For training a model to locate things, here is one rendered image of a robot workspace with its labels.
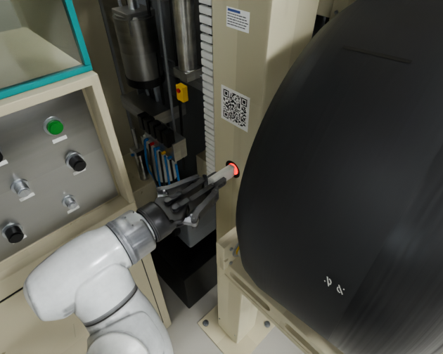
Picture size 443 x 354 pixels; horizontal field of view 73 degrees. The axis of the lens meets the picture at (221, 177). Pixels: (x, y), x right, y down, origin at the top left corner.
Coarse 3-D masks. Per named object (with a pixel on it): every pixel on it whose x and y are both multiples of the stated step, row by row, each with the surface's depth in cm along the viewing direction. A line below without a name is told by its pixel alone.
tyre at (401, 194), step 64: (384, 0) 33; (320, 64) 32; (384, 64) 29; (320, 128) 31; (384, 128) 28; (256, 192) 36; (320, 192) 31; (384, 192) 27; (256, 256) 40; (320, 256) 32; (384, 256) 28; (320, 320) 37; (384, 320) 30
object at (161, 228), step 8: (160, 200) 61; (176, 200) 61; (144, 208) 56; (152, 208) 56; (160, 208) 56; (168, 208) 60; (184, 208) 60; (144, 216) 55; (152, 216) 55; (160, 216) 56; (168, 216) 58; (176, 216) 58; (184, 216) 58; (152, 224) 55; (160, 224) 55; (168, 224) 56; (176, 224) 58; (160, 232) 56; (168, 232) 57; (160, 240) 58
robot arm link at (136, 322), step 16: (128, 304) 50; (144, 304) 52; (112, 320) 48; (128, 320) 48; (144, 320) 49; (160, 320) 54; (96, 336) 47; (112, 336) 46; (128, 336) 46; (144, 336) 48; (160, 336) 51; (96, 352) 45; (112, 352) 44; (128, 352) 45; (144, 352) 46; (160, 352) 50
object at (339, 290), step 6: (324, 276) 33; (330, 276) 32; (324, 282) 33; (330, 282) 32; (336, 282) 32; (342, 282) 31; (330, 288) 33; (336, 288) 32; (342, 288) 31; (348, 288) 31; (336, 294) 32; (342, 294) 32
